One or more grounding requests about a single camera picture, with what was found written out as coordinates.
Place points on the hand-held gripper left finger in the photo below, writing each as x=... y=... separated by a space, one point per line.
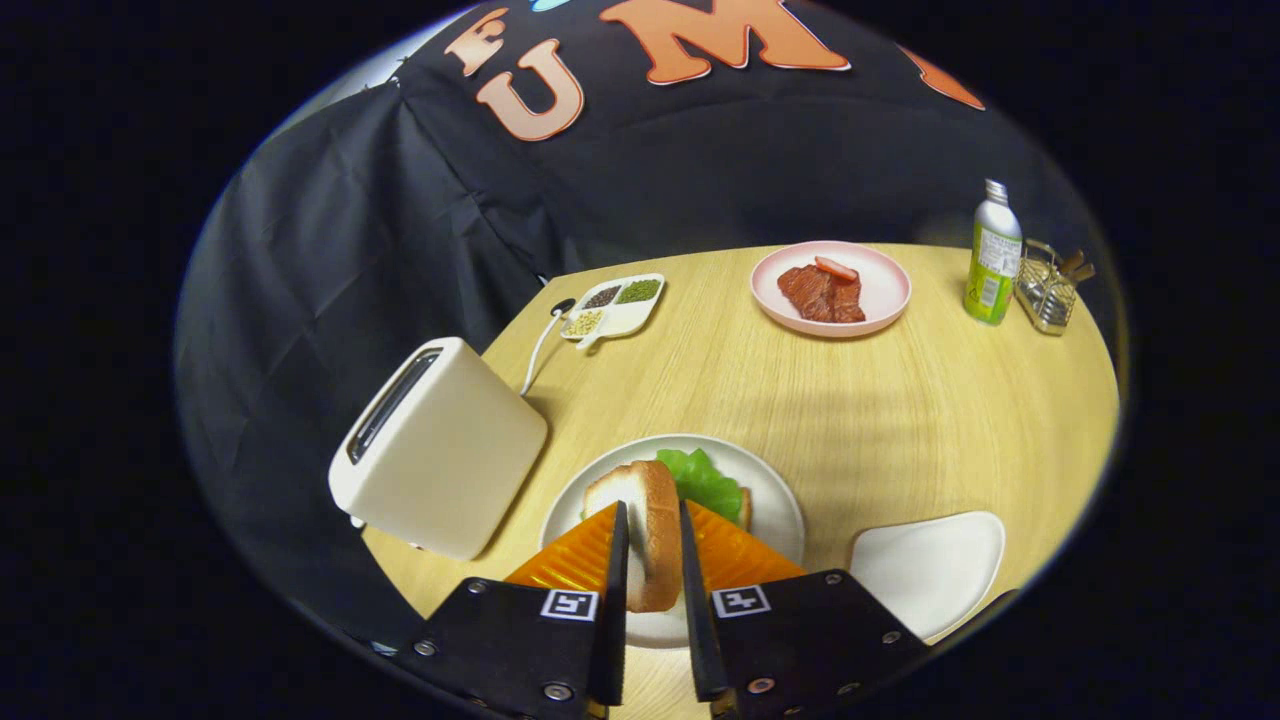
x=615 y=640

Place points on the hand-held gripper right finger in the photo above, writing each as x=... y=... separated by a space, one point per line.
x=700 y=640

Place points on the bread slice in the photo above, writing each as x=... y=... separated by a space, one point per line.
x=655 y=540

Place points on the round white plate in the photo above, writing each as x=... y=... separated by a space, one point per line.
x=775 y=510

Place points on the green lettuce leaf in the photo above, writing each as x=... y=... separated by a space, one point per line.
x=705 y=485

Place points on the white curved plate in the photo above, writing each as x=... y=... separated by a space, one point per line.
x=930 y=570

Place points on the white toaster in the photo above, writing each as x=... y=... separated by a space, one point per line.
x=450 y=460

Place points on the yellow soybeans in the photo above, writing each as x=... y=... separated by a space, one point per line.
x=584 y=323

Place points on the white divided dish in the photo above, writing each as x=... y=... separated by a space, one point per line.
x=625 y=318

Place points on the dark brown beans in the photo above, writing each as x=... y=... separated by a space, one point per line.
x=601 y=296

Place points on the green mung beans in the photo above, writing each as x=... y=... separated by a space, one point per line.
x=638 y=291

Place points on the red meat slice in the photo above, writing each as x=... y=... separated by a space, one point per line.
x=815 y=295

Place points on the red sausage piece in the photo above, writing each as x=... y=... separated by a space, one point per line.
x=835 y=269

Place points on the pink plate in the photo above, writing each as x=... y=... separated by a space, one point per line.
x=885 y=290

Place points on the silver bottle with green label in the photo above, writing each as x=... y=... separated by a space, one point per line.
x=992 y=270

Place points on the black backdrop cloth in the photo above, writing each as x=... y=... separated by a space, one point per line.
x=330 y=250

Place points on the brown wooden sticks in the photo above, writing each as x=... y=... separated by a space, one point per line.
x=1080 y=268

